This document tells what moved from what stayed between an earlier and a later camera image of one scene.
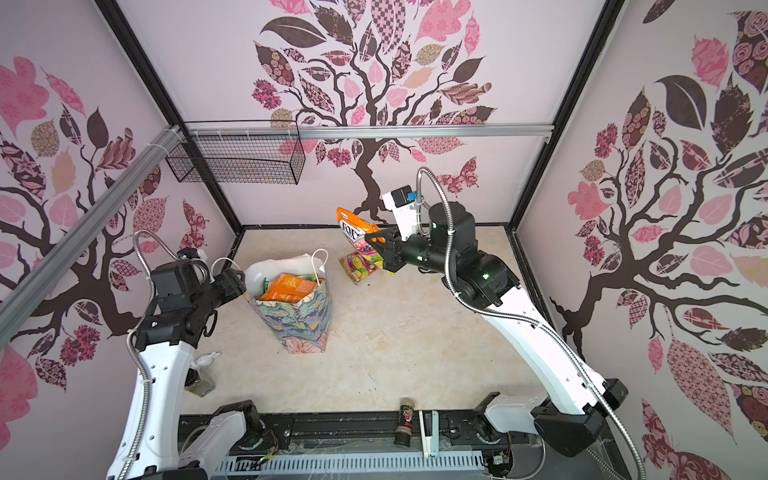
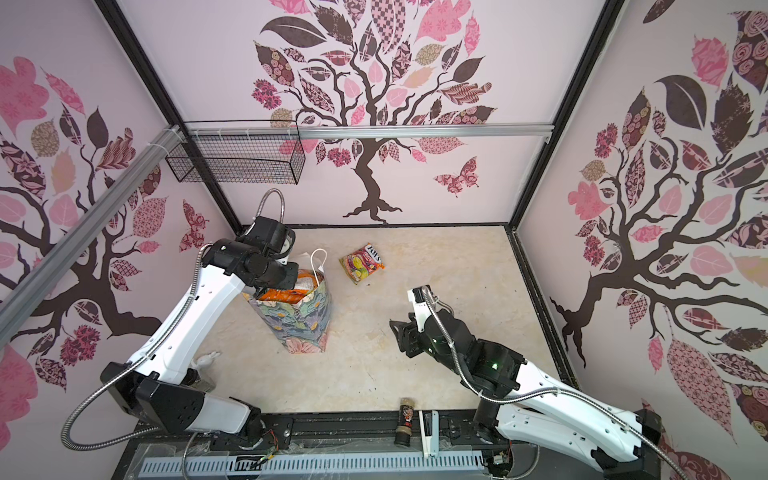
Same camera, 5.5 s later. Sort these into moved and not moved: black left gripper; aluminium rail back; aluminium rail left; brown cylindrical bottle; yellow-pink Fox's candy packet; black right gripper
Moved: black left gripper; black right gripper
Not moved: aluminium rail back; brown cylindrical bottle; yellow-pink Fox's candy packet; aluminium rail left
